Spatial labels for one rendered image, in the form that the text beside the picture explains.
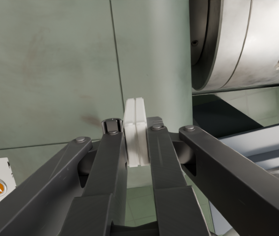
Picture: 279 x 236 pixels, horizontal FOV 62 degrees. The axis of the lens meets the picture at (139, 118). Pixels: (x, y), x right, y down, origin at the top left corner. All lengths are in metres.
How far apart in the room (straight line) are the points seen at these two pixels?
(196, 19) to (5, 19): 0.24
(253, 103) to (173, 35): 1.52
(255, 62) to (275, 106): 1.49
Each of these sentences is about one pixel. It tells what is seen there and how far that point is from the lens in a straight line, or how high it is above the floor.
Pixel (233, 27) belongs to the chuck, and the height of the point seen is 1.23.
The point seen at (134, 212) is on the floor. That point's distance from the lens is 2.01.
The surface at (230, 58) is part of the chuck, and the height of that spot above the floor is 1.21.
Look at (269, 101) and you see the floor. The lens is 1.82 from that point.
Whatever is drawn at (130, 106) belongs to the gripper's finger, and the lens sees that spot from 0.18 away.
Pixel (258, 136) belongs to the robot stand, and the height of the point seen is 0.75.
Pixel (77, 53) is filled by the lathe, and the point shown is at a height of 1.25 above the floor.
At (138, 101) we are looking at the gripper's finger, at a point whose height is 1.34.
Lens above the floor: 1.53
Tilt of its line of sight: 72 degrees down
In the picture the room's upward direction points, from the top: 177 degrees clockwise
